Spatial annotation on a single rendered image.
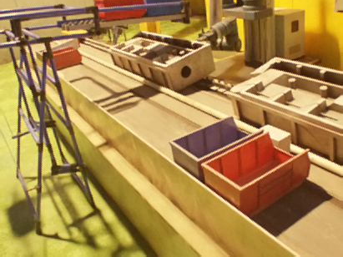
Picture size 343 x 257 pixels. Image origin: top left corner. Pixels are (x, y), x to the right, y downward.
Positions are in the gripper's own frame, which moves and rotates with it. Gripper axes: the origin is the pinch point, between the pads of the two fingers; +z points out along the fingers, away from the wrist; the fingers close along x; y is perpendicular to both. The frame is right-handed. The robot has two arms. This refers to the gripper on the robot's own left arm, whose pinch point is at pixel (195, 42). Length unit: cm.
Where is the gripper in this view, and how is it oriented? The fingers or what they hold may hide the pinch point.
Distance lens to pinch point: 241.4
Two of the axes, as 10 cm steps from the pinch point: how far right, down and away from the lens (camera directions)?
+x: 5.4, 2.9, -7.9
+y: -2.7, -8.4, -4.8
